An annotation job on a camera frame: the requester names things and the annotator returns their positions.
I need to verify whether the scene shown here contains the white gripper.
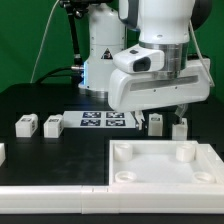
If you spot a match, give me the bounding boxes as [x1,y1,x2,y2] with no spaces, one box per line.
[108,60,210,130]

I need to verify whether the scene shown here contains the white square tabletop tray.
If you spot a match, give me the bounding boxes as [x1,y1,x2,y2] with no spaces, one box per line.
[109,140,224,185]

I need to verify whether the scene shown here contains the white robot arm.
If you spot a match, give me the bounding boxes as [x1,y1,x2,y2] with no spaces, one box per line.
[79,0,214,121]

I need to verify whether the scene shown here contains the white marker plate with tags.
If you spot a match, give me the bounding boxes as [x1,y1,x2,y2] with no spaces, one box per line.
[63,111,136,128]

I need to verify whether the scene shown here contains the white U-shaped obstacle fence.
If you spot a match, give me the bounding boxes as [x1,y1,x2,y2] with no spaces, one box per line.
[0,143,224,215]

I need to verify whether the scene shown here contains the black cable bundle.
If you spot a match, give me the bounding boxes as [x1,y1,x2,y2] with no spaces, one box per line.
[35,66,84,84]

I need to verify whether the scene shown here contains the white cable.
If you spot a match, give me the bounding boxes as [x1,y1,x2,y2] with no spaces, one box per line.
[29,0,60,84]

